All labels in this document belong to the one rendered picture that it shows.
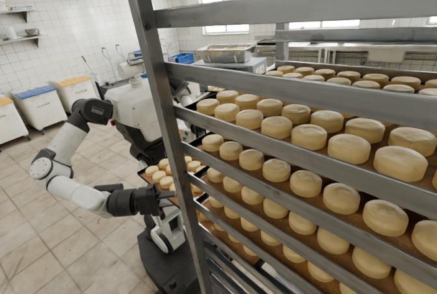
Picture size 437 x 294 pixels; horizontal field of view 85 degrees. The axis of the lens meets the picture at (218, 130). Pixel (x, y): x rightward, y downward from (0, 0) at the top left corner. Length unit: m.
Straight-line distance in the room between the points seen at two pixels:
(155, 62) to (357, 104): 0.34
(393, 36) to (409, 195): 0.45
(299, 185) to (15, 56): 5.49
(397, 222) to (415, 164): 0.09
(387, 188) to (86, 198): 0.81
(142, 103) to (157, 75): 0.62
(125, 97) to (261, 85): 0.82
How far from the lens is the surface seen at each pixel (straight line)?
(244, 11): 0.32
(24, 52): 5.69
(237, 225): 0.62
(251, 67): 2.24
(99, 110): 1.08
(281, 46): 0.80
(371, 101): 0.27
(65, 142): 1.07
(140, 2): 0.47
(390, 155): 0.35
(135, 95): 1.10
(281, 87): 0.31
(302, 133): 0.37
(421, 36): 0.68
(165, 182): 0.90
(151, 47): 0.47
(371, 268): 0.46
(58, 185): 1.01
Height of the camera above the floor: 1.69
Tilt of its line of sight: 28 degrees down
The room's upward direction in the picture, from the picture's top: 7 degrees counter-clockwise
